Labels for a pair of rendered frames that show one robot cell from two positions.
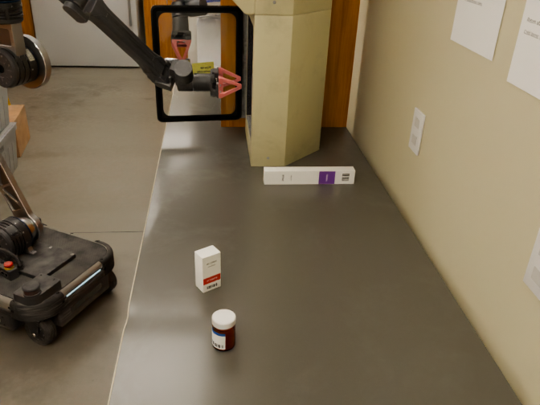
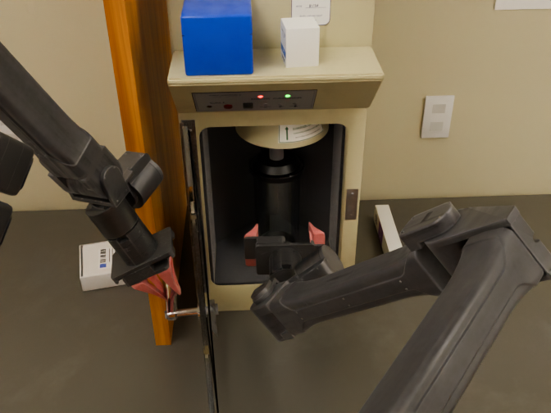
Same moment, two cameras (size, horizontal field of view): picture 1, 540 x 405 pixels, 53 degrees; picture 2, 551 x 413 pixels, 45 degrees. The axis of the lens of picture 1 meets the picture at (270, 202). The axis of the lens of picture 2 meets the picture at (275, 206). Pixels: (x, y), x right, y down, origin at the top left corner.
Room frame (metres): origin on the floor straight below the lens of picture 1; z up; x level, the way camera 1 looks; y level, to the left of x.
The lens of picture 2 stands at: (1.66, 1.11, 1.90)
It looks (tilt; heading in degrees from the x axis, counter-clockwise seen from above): 34 degrees down; 274
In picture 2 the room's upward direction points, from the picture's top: 1 degrees counter-clockwise
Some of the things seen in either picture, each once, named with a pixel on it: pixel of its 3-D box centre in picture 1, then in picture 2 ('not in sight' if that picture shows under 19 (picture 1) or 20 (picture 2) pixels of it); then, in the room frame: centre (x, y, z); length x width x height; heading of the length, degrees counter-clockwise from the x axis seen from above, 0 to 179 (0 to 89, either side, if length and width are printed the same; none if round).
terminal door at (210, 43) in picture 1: (198, 66); (198, 270); (1.86, 0.27, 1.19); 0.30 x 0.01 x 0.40; 103
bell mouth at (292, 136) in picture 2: not in sight; (282, 113); (1.74, -0.02, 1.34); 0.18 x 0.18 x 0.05
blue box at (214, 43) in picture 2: not in sight; (218, 34); (1.82, 0.15, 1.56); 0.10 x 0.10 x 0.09; 7
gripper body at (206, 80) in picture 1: (204, 82); (285, 266); (1.72, 0.23, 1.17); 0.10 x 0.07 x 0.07; 6
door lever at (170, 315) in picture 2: not in sight; (181, 297); (1.87, 0.35, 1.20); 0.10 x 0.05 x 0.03; 103
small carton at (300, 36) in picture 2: not in sight; (299, 42); (1.70, 0.14, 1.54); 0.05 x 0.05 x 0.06; 12
